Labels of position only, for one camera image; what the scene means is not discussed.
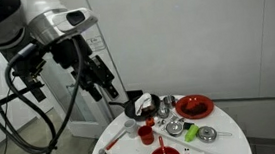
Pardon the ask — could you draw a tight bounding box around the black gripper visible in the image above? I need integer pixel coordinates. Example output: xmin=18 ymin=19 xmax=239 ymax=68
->
xmin=68 ymin=33 xmax=120 ymax=105

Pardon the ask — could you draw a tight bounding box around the red cup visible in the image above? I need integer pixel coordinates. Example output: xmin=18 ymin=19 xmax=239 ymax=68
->
xmin=137 ymin=124 xmax=155 ymax=146

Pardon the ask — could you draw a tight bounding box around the small steel bowl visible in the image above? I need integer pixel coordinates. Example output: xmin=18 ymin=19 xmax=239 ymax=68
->
xmin=156 ymin=106 xmax=171 ymax=119

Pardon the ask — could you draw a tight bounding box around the small steel cup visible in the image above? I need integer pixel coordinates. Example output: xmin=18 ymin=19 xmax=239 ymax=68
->
xmin=162 ymin=94 xmax=177 ymax=109

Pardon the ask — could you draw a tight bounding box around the black box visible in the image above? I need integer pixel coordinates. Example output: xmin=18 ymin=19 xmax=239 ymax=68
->
xmin=126 ymin=89 xmax=145 ymax=102

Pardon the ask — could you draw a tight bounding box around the white door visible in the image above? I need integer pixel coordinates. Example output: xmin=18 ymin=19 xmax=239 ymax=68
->
xmin=33 ymin=0 xmax=133 ymax=143

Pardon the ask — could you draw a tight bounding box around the black frying pan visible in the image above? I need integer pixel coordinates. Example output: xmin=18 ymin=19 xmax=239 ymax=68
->
xmin=108 ymin=93 xmax=163 ymax=124

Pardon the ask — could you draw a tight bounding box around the white cloth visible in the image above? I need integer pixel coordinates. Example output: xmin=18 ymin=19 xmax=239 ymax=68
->
xmin=133 ymin=92 xmax=155 ymax=116

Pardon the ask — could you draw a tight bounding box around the white mug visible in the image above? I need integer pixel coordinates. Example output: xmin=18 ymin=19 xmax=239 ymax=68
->
xmin=123 ymin=118 xmax=141 ymax=139

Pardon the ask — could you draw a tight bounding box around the small orange object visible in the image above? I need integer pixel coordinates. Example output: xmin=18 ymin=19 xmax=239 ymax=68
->
xmin=145 ymin=116 xmax=156 ymax=127

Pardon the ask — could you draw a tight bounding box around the black boom stand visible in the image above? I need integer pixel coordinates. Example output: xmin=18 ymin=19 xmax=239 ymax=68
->
xmin=0 ymin=44 xmax=52 ymax=121

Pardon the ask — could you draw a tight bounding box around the small steel utensil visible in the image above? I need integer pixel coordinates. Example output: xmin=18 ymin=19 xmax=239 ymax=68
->
xmin=169 ymin=113 xmax=183 ymax=123

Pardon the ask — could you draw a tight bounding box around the red plastic spoon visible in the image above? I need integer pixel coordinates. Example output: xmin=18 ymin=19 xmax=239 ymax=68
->
xmin=158 ymin=135 xmax=168 ymax=154

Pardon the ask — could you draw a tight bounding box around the dark coffee beans pile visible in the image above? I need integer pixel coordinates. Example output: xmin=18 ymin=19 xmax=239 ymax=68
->
xmin=180 ymin=100 xmax=209 ymax=117

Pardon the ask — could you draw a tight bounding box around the red plate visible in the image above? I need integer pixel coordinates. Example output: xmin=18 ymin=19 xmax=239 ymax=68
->
xmin=173 ymin=92 xmax=216 ymax=122

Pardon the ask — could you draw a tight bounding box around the green toy vegetable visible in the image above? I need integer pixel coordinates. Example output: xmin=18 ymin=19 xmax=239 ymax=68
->
xmin=182 ymin=120 xmax=201 ymax=143

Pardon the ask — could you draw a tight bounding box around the white wall sign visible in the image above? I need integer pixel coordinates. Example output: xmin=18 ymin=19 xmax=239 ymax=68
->
xmin=86 ymin=35 xmax=107 ymax=53

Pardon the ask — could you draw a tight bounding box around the red handled white spatula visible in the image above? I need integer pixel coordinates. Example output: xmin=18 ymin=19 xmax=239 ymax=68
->
xmin=103 ymin=127 xmax=129 ymax=152

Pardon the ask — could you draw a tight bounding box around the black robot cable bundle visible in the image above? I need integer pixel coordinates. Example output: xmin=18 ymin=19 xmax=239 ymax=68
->
xmin=0 ymin=36 xmax=93 ymax=154

